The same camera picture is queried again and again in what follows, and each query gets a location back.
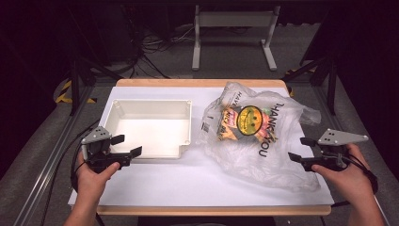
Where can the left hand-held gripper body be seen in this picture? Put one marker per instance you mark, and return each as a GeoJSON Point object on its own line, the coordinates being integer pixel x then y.
{"type": "Point", "coordinates": [95, 135]}

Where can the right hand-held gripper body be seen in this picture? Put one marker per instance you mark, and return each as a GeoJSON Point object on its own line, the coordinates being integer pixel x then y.
{"type": "Point", "coordinates": [337, 137]}

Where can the clear printed plastic bag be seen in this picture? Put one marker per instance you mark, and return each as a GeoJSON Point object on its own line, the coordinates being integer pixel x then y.
{"type": "Point", "coordinates": [276, 163]}

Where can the orange snack packet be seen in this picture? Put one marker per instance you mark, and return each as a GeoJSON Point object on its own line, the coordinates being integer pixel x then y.
{"type": "Point", "coordinates": [230, 124]}

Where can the person's right hand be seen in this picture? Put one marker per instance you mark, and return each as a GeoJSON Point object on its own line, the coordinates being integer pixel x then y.
{"type": "Point", "coordinates": [348, 183]}

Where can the person's left hand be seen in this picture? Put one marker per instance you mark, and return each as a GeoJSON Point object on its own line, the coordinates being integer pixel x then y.
{"type": "Point", "coordinates": [91, 185]}

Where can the white plastic box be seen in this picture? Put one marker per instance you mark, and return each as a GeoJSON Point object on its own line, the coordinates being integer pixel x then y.
{"type": "Point", "coordinates": [150, 135]}

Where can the black metal stand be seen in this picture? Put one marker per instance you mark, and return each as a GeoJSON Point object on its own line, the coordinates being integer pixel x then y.
{"type": "Point", "coordinates": [74, 84]}
{"type": "Point", "coordinates": [331, 84]}

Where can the yellow black hazard tape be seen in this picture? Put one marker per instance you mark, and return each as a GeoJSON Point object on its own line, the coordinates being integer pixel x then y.
{"type": "Point", "coordinates": [64, 92]}
{"type": "Point", "coordinates": [291, 91]}

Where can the white table mat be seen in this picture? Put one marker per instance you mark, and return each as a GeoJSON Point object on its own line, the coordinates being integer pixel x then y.
{"type": "Point", "coordinates": [188, 185]}

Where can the wooden table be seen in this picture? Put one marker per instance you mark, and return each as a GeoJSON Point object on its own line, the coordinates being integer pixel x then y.
{"type": "Point", "coordinates": [200, 82]}

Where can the white metal stand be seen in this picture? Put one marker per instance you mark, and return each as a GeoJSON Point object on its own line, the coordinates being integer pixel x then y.
{"type": "Point", "coordinates": [233, 19]}

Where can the aluminium rail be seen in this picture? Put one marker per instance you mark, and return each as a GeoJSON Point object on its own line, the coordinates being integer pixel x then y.
{"type": "Point", "coordinates": [323, 100]}
{"type": "Point", "coordinates": [47, 169]}

